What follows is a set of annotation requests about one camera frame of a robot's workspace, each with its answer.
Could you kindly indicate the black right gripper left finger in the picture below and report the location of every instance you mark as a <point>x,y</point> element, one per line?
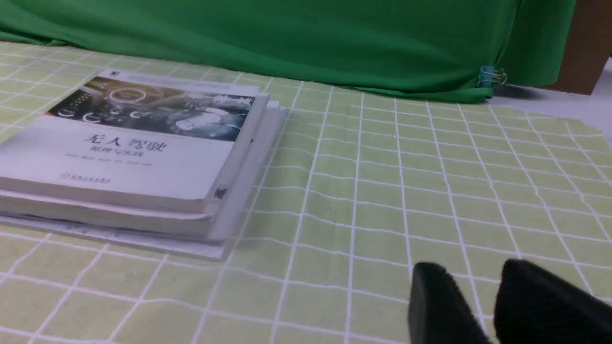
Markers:
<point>438,312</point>

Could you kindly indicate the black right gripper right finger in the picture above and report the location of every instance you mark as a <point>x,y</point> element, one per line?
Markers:
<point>535,306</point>

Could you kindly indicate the green checkered tablecloth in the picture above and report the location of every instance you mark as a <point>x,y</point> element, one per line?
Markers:
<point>357,190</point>

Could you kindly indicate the bottom thin white book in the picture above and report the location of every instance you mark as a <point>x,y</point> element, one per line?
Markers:
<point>191,246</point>

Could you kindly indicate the blue binder clip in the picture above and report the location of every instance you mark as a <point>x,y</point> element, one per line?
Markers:
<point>490,76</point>

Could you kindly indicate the brown cardboard box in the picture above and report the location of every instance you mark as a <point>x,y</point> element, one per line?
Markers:
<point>588,48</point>

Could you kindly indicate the green backdrop cloth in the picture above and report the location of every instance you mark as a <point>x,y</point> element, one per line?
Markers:
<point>424,49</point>

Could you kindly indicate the white self-driving textbook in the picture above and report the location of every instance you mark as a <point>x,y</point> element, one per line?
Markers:
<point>137,141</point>

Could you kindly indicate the middle white book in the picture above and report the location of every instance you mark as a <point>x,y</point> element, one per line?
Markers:
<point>197,227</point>

